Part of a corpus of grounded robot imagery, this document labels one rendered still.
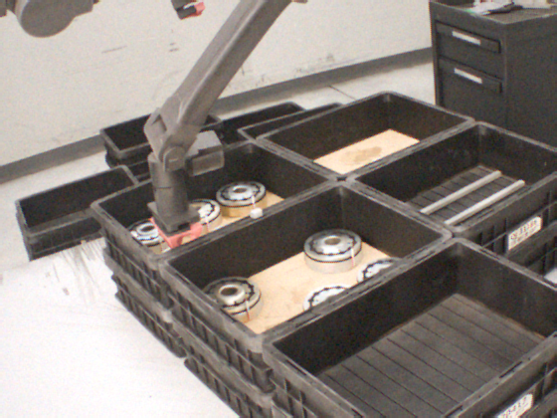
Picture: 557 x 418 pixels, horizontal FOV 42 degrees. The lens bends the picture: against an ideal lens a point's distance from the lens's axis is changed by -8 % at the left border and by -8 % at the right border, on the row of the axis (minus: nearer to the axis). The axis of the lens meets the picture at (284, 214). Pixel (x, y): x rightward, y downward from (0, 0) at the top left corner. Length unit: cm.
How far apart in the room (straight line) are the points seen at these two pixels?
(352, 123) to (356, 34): 301
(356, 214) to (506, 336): 41
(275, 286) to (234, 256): 9
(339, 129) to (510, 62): 103
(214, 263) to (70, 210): 128
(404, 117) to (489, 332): 80
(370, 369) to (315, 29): 367
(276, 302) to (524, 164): 63
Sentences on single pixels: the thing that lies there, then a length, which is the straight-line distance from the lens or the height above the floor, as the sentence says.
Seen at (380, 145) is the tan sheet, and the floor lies 83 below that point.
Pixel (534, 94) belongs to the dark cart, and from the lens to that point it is 284.
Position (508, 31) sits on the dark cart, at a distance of 267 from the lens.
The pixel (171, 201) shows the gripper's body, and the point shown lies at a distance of 135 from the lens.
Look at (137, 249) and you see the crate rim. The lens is 136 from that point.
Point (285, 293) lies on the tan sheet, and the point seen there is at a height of 83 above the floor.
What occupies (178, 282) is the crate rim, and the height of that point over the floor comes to 93.
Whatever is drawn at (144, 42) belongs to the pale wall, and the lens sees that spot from 430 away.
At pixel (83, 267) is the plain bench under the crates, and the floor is 70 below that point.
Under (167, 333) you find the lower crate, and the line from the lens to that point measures 143.
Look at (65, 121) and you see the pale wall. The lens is 429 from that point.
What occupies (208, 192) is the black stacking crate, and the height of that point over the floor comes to 86.
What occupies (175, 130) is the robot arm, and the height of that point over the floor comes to 114.
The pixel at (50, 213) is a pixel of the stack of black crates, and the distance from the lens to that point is 256.
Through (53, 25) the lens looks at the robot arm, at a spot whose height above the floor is 139.
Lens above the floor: 158
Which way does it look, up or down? 28 degrees down
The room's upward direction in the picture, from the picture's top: 7 degrees counter-clockwise
